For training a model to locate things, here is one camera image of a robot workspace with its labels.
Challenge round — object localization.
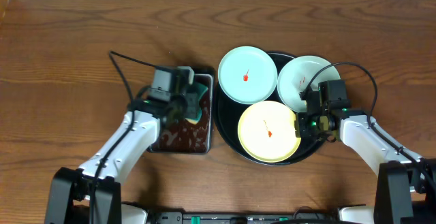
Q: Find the green yellow sponge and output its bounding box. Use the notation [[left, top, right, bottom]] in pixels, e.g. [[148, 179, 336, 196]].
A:
[[185, 82, 208, 125]]

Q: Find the yellow plate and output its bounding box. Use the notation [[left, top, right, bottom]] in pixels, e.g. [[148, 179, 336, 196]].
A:
[[237, 101, 301, 163]]

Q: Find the light green plate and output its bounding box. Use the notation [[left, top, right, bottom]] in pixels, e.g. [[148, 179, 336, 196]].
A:
[[277, 56, 330, 112]]

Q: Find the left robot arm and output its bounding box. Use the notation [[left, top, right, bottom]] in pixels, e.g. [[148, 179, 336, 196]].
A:
[[44, 84, 205, 223]]

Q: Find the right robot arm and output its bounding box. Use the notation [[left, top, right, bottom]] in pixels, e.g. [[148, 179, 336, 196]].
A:
[[296, 86, 435, 223]]

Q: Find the rectangular black soapy tray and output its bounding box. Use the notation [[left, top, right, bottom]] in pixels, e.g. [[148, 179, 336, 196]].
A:
[[148, 67, 215, 154]]

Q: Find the light blue plate left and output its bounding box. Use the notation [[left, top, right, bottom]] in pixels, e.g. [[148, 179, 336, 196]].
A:
[[218, 46, 278, 104]]

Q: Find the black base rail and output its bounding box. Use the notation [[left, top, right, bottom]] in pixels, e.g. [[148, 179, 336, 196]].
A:
[[146, 211, 339, 224]]

